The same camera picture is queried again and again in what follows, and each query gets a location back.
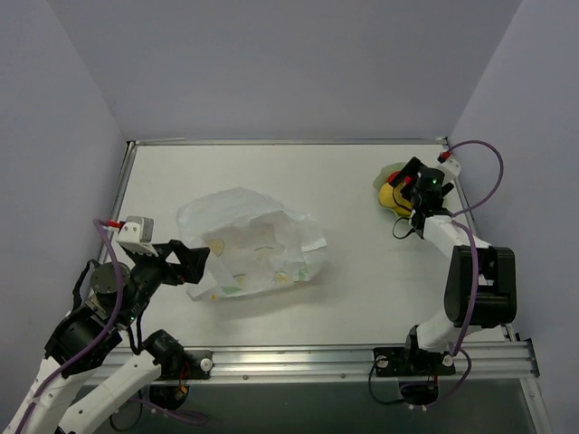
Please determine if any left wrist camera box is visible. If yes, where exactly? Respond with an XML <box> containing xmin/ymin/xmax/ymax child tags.
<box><xmin>117</xmin><ymin>216</ymin><xmax>157</xmax><ymax>256</ymax></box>

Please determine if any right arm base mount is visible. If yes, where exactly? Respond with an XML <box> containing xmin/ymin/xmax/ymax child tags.
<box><xmin>367</xmin><ymin>335</ymin><xmax>456</xmax><ymax>411</ymax></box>

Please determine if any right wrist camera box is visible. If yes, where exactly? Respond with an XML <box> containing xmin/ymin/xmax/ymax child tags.
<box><xmin>436</xmin><ymin>151</ymin><xmax>461</xmax><ymax>183</ymax></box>

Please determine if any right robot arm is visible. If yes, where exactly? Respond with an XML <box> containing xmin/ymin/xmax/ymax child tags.
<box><xmin>388</xmin><ymin>153</ymin><xmax>517</xmax><ymax>373</ymax></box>

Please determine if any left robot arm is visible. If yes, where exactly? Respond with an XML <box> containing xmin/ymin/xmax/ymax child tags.
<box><xmin>5</xmin><ymin>240</ymin><xmax>210</xmax><ymax>433</ymax></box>

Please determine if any aluminium front rail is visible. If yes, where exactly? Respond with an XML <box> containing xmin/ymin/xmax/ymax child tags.
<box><xmin>210</xmin><ymin>342</ymin><xmax>539</xmax><ymax>384</ymax></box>

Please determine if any pale yellow fake pear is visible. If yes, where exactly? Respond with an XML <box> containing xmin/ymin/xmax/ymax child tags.
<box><xmin>378</xmin><ymin>184</ymin><xmax>409</xmax><ymax>210</ymax></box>

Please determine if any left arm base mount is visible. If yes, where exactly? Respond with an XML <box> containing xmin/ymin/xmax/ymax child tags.
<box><xmin>143</xmin><ymin>330</ymin><xmax>214</xmax><ymax>410</ymax></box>

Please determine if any red fake apple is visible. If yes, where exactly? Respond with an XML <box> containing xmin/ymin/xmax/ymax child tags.
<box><xmin>386</xmin><ymin>171</ymin><xmax>400</xmax><ymax>184</ymax></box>

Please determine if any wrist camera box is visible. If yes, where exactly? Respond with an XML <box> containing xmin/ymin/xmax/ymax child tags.
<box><xmin>436</xmin><ymin>151</ymin><xmax>461</xmax><ymax>183</ymax></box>
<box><xmin>117</xmin><ymin>216</ymin><xmax>157</xmax><ymax>256</ymax></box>

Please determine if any white plastic bag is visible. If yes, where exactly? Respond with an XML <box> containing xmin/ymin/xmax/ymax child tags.
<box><xmin>176</xmin><ymin>187</ymin><xmax>328</xmax><ymax>300</ymax></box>

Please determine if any green wavy glass bowl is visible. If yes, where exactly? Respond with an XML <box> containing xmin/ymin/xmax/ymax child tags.
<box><xmin>373</xmin><ymin>163</ymin><xmax>454</xmax><ymax>218</ymax></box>

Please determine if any yellow fake mango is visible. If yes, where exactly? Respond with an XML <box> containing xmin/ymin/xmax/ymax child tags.
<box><xmin>394</xmin><ymin>206</ymin><xmax>412</xmax><ymax>216</ymax></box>

